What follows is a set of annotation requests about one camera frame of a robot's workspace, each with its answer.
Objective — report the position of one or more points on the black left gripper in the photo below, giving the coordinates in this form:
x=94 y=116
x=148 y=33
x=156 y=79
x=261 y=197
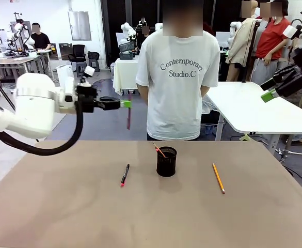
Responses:
x=87 y=99

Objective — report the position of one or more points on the maroon pencil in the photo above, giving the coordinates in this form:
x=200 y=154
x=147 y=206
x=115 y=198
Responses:
x=128 y=118

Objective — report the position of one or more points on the thin pencil with red end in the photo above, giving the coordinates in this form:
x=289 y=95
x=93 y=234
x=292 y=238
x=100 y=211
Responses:
x=159 y=150

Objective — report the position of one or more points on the yellow pencil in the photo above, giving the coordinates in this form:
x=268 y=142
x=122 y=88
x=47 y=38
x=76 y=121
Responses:
x=218 y=178

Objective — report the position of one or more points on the man's left forearm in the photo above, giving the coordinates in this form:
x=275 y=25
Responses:
x=205 y=91

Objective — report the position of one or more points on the small white robot arm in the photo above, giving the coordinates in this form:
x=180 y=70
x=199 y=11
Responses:
x=234 y=25

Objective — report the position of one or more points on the man's right forearm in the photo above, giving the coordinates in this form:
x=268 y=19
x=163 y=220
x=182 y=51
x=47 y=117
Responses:
x=143 y=91

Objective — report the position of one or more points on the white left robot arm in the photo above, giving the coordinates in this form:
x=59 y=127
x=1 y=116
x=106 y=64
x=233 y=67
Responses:
x=34 y=108

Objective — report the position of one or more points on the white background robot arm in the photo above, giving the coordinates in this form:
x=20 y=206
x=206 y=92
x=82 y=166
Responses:
x=127 y=28
x=159 y=26

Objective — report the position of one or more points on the black pen with red cap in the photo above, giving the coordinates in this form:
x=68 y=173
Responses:
x=125 y=175

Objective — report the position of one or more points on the black mesh pen holder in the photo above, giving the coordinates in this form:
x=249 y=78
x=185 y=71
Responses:
x=166 y=164

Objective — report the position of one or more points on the table with white cloth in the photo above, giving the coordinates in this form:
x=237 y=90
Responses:
x=125 y=75

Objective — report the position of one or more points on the black stool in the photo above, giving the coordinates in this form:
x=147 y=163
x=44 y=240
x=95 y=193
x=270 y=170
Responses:
x=94 y=58

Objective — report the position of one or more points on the grey stool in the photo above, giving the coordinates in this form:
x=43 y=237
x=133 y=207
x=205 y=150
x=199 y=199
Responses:
x=78 y=67

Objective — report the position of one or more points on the woman in red shirt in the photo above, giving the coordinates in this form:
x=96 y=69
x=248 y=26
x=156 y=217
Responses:
x=272 y=38

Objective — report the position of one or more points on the grey box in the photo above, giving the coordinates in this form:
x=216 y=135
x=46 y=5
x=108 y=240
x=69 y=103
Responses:
x=126 y=55

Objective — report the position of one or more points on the person in beige coat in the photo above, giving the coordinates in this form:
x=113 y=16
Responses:
x=241 y=44

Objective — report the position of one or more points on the white air purifier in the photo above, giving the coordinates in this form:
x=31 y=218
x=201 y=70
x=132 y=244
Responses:
x=62 y=71

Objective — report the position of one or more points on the black office chair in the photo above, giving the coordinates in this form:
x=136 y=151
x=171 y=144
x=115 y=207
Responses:
x=77 y=53

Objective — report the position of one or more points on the green table foot piece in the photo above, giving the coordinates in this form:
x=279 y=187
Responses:
x=245 y=138

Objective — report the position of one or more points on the man in white t-shirt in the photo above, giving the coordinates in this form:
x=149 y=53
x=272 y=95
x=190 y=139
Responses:
x=177 y=90

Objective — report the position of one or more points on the seated person in dark clothes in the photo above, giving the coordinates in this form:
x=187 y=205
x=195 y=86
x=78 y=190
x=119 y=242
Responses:
x=145 y=30

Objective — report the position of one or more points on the man in black shirt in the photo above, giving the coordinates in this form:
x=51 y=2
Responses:
x=40 y=38

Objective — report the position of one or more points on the black tripod pole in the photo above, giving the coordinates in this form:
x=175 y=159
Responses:
x=5 y=95

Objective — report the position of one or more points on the grey workshop desk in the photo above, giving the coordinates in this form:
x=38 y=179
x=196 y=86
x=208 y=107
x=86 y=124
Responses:
x=11 y=60

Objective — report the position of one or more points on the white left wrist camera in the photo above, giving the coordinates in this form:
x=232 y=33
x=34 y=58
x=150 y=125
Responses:
x=89 y=71

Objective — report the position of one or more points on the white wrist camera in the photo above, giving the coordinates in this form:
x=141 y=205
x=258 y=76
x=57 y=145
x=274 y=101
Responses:
x=291 y=31
x=89 y=71

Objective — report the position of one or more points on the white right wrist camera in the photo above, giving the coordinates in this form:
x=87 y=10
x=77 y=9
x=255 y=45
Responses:
x=291 y=31

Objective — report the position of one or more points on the grey wall panel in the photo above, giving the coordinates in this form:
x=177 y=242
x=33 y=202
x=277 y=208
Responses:
x=79 y=25

